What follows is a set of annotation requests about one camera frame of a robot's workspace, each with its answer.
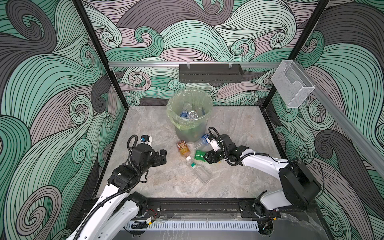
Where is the green soda bottle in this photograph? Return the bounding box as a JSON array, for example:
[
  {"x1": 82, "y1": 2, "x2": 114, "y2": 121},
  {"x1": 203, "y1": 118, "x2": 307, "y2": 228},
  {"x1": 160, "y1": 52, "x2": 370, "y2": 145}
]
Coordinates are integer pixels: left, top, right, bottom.
[{"x1": 194, "y1": 150, "x2": 207, "y2": 163}]

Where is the clear bottle white cap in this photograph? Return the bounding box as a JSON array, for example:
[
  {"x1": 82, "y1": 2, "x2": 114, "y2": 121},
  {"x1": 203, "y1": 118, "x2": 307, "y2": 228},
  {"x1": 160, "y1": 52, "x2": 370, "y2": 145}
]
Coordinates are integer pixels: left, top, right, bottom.
[{"x1": 186, "y1": 156, "x2": 211, "y2": 184}]

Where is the orange juice bottle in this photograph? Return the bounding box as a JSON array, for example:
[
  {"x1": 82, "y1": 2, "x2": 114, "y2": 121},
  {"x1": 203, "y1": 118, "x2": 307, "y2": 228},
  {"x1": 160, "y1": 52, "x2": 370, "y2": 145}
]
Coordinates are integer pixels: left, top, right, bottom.
[{"x1": 177, "y1": 141, "x2": 191, "y2": 157}]

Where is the blue label bottle white cap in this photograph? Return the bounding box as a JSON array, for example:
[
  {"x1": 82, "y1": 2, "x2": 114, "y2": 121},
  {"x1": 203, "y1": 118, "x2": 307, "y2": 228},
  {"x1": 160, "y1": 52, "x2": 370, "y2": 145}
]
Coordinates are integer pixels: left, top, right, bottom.
[{"x1": 187, "y1": 111, "x2": 199, "y2": 120}]

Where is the blue label bottle front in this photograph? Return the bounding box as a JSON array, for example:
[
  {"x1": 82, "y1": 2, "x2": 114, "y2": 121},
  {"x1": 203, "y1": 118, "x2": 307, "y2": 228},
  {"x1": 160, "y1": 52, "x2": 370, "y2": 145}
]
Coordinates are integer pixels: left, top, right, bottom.
[{"x1": 180, "y1": 110, "x2": 189, "y2": 119}]

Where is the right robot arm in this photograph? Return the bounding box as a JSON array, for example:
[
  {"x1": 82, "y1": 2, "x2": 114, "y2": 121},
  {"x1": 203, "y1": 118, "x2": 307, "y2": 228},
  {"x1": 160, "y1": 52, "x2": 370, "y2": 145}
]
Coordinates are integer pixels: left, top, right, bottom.
[{"x1": 204, "y1": 134, "x2": 321, "y2": 215}]

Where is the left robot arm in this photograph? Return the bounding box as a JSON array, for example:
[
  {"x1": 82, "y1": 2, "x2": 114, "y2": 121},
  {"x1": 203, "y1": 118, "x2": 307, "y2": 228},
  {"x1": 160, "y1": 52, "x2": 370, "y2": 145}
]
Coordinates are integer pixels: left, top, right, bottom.
[{"x1": 69, "y1": 142, "x2": 167, "y2": 240}]

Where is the grey bin with green liner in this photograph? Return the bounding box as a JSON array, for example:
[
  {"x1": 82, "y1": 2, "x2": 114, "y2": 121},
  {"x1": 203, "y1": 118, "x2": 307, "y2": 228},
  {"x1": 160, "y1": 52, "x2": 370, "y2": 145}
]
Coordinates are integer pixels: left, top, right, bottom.
[{"x1": 166, "y1": 90, "x2": 213, "y2": 143}]

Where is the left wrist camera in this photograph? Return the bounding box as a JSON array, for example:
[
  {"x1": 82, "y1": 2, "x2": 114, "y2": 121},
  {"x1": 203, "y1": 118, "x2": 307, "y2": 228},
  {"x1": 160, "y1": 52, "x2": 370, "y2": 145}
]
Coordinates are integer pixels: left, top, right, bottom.
[{"x1": 140, "y1": 135, "x2": 153, "y2": 146}]

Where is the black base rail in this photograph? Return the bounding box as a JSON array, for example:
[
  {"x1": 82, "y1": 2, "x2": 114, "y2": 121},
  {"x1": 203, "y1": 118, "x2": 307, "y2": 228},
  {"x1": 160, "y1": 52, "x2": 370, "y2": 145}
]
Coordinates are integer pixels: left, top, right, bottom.
[{"x1": 82, "y1": 197, "x2": 319, "y2": 220}]

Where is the white slotted cable duct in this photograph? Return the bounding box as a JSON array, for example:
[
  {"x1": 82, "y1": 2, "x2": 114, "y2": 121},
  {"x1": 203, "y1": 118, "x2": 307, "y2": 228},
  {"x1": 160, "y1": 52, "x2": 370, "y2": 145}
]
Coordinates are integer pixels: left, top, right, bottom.
[{"x1": 137, "y1": 221, "x2": 259, "y2": 232}]

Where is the black wall tray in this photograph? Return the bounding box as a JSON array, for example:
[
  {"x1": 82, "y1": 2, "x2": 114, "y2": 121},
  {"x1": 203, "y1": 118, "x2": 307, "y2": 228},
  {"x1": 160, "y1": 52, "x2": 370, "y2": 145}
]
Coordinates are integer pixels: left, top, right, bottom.
[{"x1": 179, "y1": 65, "x2": 244, "y2": 84}]

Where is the clear plastic wall holder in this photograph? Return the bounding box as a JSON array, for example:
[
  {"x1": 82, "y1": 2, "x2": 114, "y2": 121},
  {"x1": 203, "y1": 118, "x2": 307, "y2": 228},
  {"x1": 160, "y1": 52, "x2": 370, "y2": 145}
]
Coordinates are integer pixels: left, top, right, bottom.
[{"x1": 272, "y1": 60, "x2": 315, "y2": 109}]

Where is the aluminium rail back wall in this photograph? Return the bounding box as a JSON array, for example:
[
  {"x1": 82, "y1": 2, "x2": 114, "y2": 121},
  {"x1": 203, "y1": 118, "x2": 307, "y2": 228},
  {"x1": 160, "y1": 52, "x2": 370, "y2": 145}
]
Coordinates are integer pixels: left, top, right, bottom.
[{"x1": 108, "y1": 61, "x2": 280, "y2": 69}]

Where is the aluminium rail wall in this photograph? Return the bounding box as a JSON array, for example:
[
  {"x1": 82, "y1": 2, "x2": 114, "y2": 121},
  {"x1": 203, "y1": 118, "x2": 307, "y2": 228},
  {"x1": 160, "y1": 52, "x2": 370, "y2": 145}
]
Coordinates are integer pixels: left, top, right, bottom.
[
  {"x1": 293, "y1": 61, "x2": 384, "y2": 176},
  {"x1": 108, "y1": 61, "x2": 280, "y2": 69}
]

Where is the aluminium rail right wall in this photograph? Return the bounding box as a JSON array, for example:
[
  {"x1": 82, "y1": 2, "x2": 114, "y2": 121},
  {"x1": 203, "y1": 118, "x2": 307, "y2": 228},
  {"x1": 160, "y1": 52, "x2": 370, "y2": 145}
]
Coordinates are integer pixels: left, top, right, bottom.
[{"x1": 293, "y1": 61, "x2": 384, "y2": 176}]

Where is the black frame post left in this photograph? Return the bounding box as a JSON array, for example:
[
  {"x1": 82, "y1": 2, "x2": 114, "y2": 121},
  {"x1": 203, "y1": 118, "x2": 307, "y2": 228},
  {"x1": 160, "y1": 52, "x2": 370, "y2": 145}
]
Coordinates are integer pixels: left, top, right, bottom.
[{"x1": 72, "y1": 0, "x2": 129, "y2": 112}]

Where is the black frame post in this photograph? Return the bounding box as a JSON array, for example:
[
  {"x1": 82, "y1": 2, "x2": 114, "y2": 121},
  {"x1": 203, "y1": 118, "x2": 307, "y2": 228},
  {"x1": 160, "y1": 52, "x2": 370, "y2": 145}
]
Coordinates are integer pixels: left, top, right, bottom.
[
  {"x1": 72, "y1": 0, "x2": 129, "y2": 112},
  {"x1": 262, "y1": 0, "x2": 329, "y2": 112}
]

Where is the black frame post right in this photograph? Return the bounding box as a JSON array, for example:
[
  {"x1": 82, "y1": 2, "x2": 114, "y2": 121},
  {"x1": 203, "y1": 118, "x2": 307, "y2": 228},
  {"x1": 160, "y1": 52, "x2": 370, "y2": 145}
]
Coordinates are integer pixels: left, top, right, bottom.
[{"x1": 262, "y1": 0, "x2": 329, "y2": 112}]

